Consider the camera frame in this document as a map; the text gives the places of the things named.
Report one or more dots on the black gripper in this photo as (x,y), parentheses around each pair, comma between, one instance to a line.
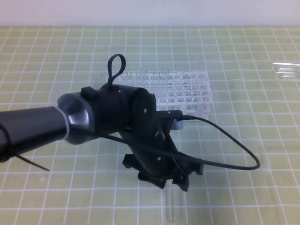
(154,154)

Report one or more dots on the clear glass test tube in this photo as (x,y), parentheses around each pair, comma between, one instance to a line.
(170,202)

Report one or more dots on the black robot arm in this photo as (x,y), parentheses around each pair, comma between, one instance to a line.
(90,114)

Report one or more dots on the white test tube rack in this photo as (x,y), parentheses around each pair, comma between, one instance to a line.
(190,92)

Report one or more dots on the test tubes in rack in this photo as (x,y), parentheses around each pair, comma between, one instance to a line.
(155,82)

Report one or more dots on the green grid tablecloth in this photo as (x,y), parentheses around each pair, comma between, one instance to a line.
(88,185)

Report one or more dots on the clear test tubes pile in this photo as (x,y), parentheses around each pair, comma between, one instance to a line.
(286,70)

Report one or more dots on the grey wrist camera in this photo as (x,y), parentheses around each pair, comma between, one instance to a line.
(177,124)

